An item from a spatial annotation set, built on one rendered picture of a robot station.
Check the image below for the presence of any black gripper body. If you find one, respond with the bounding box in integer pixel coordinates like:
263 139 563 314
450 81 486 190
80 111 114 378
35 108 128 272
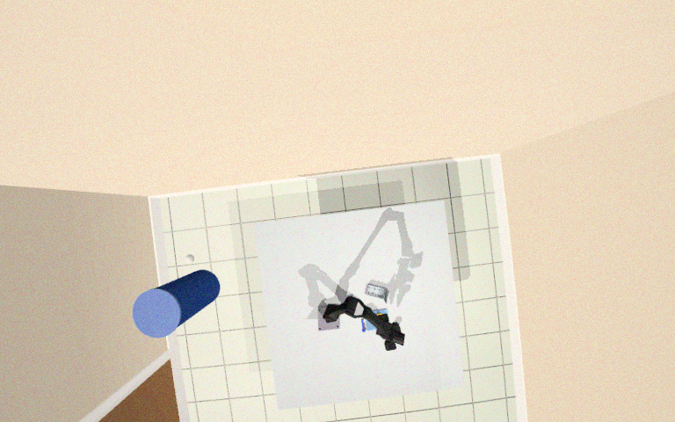
378 313 396 351

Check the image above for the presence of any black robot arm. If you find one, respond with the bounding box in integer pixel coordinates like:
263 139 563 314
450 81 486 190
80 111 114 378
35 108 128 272
323 296 405 346

